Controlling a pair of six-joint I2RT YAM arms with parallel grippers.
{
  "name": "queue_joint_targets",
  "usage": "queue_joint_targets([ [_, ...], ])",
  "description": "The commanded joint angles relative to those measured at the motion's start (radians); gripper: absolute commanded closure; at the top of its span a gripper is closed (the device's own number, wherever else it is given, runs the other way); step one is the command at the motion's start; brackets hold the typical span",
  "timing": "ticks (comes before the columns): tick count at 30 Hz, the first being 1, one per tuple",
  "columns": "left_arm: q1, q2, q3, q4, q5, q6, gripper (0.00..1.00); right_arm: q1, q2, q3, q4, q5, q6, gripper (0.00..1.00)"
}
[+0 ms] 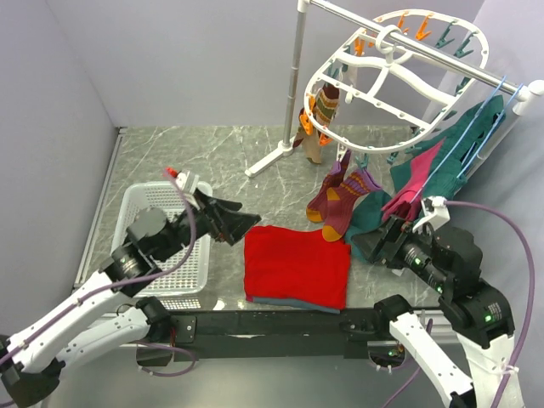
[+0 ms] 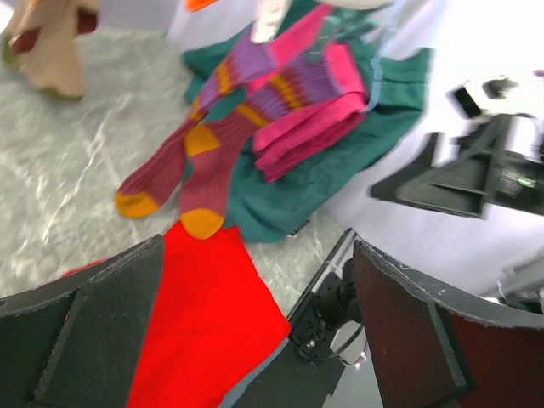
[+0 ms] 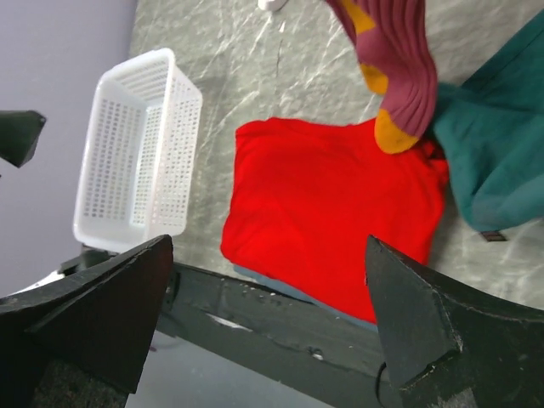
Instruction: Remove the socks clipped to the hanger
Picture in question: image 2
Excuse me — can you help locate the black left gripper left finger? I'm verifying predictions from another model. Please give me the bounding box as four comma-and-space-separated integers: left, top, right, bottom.
1, 235, 165, 407

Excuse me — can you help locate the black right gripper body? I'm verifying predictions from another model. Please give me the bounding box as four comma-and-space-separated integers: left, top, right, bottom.
450, 76, 543, 213

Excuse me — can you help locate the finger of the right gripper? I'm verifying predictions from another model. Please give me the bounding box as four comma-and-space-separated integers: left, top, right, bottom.
370, 114, 514, 218

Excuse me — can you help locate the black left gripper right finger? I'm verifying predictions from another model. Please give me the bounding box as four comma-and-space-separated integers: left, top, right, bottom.
353, 241, 543, 407

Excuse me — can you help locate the maroon purple striped sock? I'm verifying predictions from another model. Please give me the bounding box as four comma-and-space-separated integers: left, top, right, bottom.
178, 8, 341, 240
115, 53, 277, 218

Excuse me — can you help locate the beige striped sock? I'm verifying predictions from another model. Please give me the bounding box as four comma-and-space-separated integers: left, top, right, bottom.
2, 0, 101, 100

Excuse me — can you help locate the red folded cloth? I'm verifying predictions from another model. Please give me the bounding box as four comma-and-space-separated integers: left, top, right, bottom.
63, 223, 293, 408

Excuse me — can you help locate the pink magenta garment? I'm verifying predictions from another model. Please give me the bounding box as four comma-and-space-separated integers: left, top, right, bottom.
252, 4, 368, 183

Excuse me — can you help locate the teal green garment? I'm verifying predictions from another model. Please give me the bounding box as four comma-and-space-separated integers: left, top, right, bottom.
182, 0, 434, 244

